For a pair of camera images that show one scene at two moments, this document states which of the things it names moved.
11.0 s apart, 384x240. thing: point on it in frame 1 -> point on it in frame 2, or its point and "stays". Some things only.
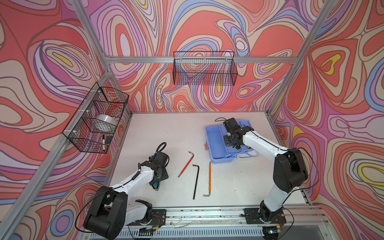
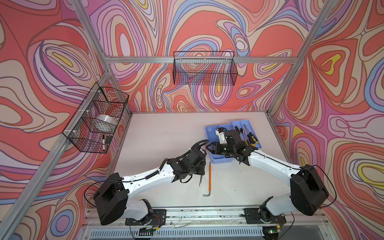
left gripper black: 164,175 -> 202,165
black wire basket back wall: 204,68 stays
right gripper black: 238,143 -> 215,147
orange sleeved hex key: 210,180 stays
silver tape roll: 112,120 stays
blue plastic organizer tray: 225,141 stays
